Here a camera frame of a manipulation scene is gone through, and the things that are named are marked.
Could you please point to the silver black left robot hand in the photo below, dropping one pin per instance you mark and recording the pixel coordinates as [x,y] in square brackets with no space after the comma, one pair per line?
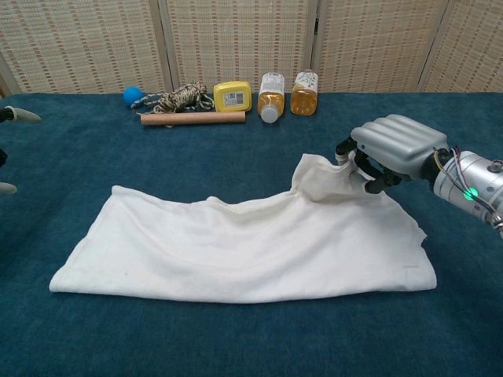
[23,115]

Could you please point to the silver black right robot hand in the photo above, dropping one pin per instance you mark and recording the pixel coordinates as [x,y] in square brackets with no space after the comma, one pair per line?
[401,145]

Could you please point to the white T-shirt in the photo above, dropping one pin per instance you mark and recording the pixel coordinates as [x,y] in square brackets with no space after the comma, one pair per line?
[236,251]

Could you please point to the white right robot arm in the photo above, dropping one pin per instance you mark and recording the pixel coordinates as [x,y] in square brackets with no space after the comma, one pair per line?
[471,184]

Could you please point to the woven bamboo screen panel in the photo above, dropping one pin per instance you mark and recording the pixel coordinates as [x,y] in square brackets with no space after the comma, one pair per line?
[239,39]
[471,47]
[78,43]
[377,43]

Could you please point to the tea bottle with floral label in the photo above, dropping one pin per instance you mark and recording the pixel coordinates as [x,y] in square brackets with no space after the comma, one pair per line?
[303,100]

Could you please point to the blue ball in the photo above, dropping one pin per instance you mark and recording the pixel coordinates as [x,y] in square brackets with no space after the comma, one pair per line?
[133,96]

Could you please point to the tea bottle with white label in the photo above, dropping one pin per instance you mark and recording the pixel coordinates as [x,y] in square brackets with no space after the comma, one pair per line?
[271,100]

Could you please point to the blue carpet table cover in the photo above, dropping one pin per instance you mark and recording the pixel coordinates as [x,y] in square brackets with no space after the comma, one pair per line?
[157,157]

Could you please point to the wooden rolling pin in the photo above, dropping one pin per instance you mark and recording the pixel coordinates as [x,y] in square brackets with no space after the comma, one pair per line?
[188,119]

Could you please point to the yellow plastic box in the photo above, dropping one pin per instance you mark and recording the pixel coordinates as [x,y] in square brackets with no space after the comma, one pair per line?
[232,98]

